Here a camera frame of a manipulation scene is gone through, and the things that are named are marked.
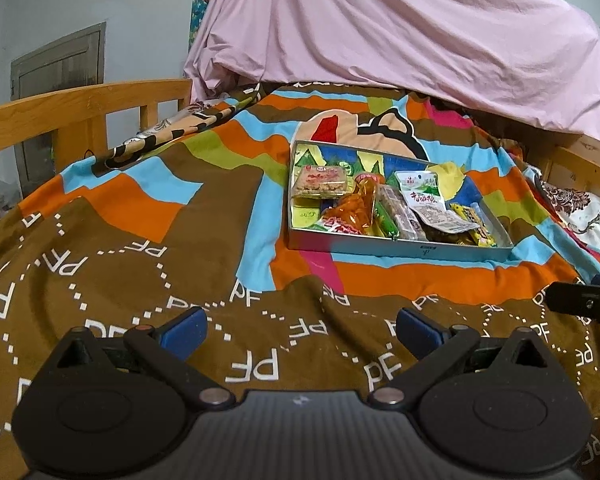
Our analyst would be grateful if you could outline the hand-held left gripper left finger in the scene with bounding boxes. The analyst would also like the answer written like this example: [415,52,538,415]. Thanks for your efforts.
[40,306,237,406]

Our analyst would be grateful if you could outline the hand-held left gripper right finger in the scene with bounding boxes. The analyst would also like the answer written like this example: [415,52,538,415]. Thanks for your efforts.
[367,307,563,406]

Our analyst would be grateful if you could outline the painted metal tray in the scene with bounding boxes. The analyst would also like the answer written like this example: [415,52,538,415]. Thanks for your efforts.
[286,139,515,263]

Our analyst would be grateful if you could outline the green sausage stick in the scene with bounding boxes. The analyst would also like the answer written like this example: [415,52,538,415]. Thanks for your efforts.
[372,194,400,239]

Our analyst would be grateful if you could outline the clear packet of brown bars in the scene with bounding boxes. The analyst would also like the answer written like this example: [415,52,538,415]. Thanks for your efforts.
[380,184,429,242]

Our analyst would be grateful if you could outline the yellow green snack packet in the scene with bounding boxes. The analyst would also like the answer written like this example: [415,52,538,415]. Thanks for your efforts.
[449,201,497,249]

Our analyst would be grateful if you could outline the white green snack packet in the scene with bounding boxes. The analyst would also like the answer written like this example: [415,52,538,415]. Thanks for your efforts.
[394,170,462,233]

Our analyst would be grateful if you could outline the orange snack packet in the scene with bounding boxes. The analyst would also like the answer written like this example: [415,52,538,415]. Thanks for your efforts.
[320,177,383,237]

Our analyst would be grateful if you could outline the clear packet of brown nuggets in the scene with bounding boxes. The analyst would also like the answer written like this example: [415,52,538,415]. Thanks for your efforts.
[291,164,355,200]

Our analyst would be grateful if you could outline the white floral cloth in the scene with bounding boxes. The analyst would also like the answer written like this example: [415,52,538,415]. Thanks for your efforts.
[532,175,600,271]

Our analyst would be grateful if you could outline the colourful printed blanket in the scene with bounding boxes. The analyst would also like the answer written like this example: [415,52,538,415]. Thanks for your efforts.
[0,80,600,480]

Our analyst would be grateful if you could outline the knotty wooden bed board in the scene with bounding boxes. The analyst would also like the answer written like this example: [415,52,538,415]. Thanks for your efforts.
[525,132,600,186]

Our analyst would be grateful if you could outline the brown striped cloth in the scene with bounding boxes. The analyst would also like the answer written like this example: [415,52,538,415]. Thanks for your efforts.
[105,101,238,170]

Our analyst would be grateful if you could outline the pink bed sheet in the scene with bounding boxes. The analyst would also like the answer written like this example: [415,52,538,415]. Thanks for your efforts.
[182,0,600,146]

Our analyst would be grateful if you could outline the grey wooden door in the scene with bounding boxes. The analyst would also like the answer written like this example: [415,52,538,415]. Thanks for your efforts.
[10,22,107,198]

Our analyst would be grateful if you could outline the teal patterned cloth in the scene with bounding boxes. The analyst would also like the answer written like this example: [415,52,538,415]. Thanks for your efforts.
[191,0,224,53]

